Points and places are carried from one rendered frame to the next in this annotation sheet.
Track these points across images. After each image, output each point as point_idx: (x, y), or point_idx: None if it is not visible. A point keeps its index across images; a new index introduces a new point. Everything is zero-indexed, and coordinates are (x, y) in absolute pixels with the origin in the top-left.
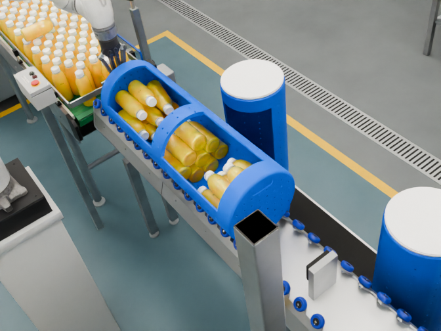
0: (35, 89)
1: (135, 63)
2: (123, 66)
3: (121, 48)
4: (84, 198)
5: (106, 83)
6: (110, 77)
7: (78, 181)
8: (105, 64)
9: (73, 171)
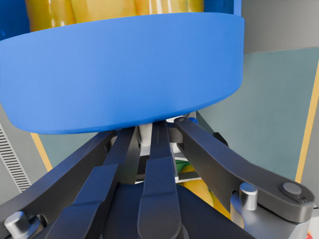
0: (312, 222)
1: (31, 85)
2: (112, 99)
3: (27, 236)
4: (203, 119)
5: (231, 71)
6: (208, 79)
7: (208, 126)
8: (218, 150)
9: (212, 132)
